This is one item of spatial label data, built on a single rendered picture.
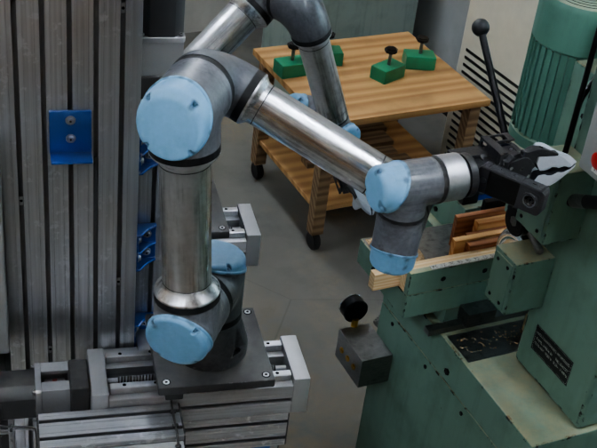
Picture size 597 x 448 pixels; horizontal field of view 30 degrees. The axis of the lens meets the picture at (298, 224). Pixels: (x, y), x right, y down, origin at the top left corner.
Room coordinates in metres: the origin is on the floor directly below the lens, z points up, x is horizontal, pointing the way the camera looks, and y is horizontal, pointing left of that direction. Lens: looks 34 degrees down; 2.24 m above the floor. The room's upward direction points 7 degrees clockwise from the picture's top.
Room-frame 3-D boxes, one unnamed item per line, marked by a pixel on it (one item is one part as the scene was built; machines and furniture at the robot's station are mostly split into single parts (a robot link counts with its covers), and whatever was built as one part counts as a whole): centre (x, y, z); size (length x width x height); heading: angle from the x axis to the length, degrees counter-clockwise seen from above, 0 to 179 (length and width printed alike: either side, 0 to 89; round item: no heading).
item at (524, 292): (1.75, -0.43, 1.02); 0.09 x 0.07 x 0.12; 118
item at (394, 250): (1.49, -0.16, 1.26); 0.11 x 0.08 x 0.11; 168
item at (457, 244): (2.00, -0.43, 0.93); 0.24 x 0.01 x 0.06; 118
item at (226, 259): (1.66, 0.15, 0.98); 0.13 x 0.12 x 0.14; 168
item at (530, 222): (1.72, -0.45, 1.22); 0.09 x 0.08 x 0.15; 28
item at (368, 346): (1.98, -0.18, 0.58); 0.12 x 0.08 x 0.08; 28
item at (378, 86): (3.57, -0.18, 0.32); 0.66 x 0.57 x 0.64; 120
